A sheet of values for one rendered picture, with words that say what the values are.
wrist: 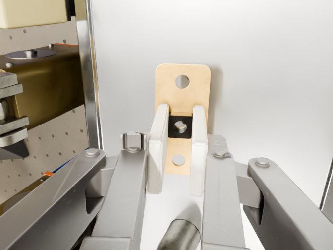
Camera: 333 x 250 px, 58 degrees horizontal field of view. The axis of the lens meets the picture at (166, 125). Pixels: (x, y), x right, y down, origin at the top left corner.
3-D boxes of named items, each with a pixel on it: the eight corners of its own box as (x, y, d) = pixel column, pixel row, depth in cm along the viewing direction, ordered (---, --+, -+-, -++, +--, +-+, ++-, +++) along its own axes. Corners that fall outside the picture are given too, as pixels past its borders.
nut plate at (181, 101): (202, 174, 23) (203, 181, 22) (154, 171, 24) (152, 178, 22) (211, 65, 21) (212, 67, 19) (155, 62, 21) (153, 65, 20)
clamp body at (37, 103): (179, 63, 55) (24, 142, 26) (132, 58, 59) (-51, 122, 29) (180, 25, 53) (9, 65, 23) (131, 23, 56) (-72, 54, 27)
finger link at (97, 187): (142, 201, 14) (78, 197, 14) (153, 154, 18) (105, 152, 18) (142, 171, 13) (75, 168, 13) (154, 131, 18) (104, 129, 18)
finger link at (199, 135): (192, 143, 14) (208, 144, 14) (193, 104, 21) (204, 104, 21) (189, 197, 15) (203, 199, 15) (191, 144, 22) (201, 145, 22)
